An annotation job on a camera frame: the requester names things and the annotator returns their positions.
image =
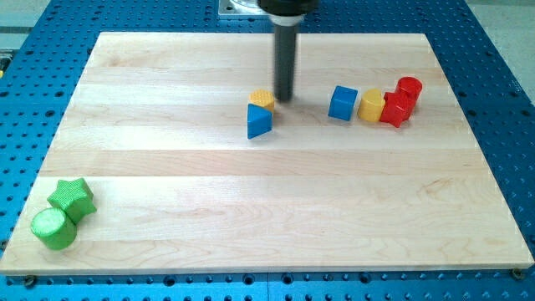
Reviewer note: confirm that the right board stop screw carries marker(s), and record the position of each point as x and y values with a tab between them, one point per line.
517	274

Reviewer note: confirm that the red cylinder block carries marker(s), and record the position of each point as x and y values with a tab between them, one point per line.
411	87

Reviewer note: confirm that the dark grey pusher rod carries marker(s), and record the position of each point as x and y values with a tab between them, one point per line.
284	61

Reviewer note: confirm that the blue triangle block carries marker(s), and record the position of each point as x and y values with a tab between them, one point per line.
259	121

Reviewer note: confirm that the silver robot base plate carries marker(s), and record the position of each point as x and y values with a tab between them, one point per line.
232	8

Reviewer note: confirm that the board stop screw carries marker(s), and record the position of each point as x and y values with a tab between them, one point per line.
517	274
29	281

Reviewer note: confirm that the blue cube block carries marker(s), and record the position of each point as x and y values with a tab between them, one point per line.
342	103

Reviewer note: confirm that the yellow hexagon block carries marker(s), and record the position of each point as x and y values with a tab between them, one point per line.
263	98

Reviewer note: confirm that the red cross block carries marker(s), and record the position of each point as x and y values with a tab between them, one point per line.
398	108

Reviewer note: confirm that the green star block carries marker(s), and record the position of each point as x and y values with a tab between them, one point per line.
74	198

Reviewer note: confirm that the light wooden board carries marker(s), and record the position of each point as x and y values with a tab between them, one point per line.
157	127

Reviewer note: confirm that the green cylinder block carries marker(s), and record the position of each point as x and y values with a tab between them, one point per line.
54	228

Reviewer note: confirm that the yellow heart block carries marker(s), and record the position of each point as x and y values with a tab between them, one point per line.
371	105

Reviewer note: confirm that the left board stop screw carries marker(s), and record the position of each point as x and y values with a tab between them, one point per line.
29	281

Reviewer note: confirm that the black tool mount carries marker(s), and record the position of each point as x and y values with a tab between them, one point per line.
287	12

